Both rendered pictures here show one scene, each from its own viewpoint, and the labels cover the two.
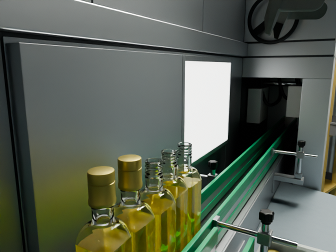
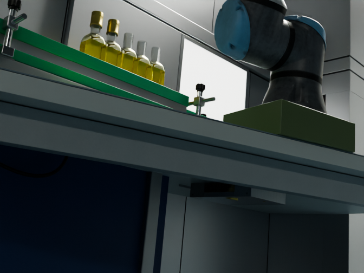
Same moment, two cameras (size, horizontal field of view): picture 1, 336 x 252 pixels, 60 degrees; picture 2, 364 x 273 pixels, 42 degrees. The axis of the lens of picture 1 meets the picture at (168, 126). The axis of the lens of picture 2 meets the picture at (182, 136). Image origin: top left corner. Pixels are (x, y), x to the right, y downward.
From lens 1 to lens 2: 1.21 m
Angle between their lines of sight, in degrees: 29
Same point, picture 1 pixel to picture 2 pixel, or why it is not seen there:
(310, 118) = not seen: hidden behind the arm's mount
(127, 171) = (110, 23)
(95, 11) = not seen: outside the picture
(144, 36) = (148, 7)
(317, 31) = (334, 51)
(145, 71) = (146, 24)
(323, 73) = (342, 86)
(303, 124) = not seen: hidden behind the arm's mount
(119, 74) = (126, 15)
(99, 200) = (93, 20)
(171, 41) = (172, 20)
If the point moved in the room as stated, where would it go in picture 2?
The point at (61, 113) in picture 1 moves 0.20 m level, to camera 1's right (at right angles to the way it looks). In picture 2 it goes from (89, 13) to (149, 11)
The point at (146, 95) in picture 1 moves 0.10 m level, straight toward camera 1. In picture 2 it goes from (145, 38) to (137, 25)
